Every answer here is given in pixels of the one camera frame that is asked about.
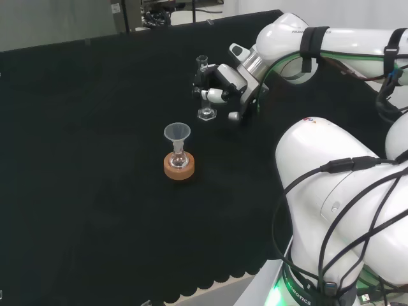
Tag clear glass graduated cylinder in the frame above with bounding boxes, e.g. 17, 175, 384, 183
195, 55, 218, 122

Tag pale board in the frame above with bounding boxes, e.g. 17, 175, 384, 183
0, 0, 116, 52

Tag clear round-bottom flask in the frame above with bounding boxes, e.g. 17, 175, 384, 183
169, 147, 189, 170

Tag round cork ring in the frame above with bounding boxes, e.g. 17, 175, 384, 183
163, 151, 196, 182

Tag black tripod pole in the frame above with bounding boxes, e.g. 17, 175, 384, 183
122, 0, 132, 33

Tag black cable with inline connector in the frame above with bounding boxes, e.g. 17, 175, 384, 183
271, 155, 408, 306

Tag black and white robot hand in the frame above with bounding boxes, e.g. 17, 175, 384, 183
191, 63, 249, 104

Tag clear plastic funnel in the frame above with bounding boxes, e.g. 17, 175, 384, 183
163, 122, 192, 154

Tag black table cloth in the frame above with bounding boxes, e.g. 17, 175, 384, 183
0, 9, 408, 306

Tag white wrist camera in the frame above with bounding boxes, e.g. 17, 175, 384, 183
229, 43, 251, 61

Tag black coiled cables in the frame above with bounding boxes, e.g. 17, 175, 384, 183
142, 8, 171, 27

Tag green cable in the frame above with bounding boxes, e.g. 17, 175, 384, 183
254, 50, 408, 96

